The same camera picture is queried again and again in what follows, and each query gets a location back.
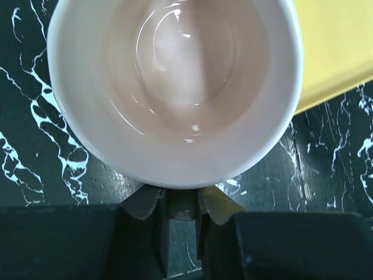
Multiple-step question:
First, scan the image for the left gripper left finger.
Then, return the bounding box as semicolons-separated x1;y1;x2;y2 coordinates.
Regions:
119;185;169;274

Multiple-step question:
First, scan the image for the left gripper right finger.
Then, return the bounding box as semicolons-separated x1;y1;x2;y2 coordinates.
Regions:
196;186;245;260

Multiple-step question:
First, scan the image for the pink mug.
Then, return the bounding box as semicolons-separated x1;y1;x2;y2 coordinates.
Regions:
47;1;304;190

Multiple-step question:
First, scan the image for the orange plastic tray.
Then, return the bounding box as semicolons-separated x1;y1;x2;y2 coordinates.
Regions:
294;1;372;113

